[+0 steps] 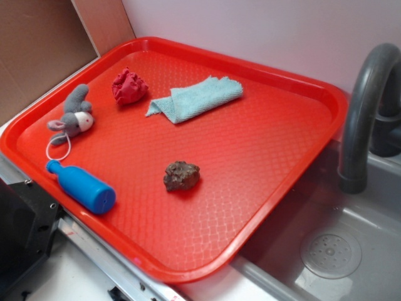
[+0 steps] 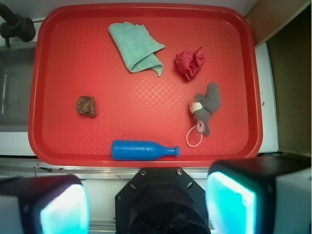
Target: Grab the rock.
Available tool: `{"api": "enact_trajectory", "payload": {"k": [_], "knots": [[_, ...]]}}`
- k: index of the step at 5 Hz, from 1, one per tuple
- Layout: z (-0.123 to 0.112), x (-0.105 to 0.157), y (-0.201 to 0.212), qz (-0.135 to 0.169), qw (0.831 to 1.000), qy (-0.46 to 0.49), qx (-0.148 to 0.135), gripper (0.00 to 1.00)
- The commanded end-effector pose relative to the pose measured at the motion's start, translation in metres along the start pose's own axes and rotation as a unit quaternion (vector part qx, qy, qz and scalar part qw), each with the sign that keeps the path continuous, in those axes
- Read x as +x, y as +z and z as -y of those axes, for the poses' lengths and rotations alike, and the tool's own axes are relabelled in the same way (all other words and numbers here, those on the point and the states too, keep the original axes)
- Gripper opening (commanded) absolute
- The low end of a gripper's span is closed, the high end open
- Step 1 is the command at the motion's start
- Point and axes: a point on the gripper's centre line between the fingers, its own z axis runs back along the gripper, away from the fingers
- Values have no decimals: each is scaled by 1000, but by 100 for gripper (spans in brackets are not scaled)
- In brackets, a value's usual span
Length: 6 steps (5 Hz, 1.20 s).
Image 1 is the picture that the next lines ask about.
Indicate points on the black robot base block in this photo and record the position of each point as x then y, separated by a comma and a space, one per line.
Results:
28, 218

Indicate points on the brown rock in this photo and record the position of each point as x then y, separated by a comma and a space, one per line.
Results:
180, 175

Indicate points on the red plastic tray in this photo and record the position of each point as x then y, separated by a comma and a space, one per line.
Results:
250, 152

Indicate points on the light blue folded towel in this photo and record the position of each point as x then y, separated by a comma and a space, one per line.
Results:
188, 102

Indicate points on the crumpled red cloth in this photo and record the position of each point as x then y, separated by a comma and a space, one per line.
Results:
128, 87

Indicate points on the blue plastic bottle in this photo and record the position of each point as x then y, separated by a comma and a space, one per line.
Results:
95, 195

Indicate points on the grey plush donkey toy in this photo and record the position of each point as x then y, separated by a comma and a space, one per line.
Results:
77, 118

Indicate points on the grey plastic sink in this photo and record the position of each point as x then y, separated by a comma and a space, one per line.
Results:
271, 258

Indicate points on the grey curved faucet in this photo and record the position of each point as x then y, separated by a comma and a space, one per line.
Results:
373, 119

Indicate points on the round sink drain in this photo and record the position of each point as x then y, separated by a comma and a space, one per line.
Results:
330, 254

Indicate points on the brown cardboard panel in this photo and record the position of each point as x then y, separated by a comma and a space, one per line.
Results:
45, 42

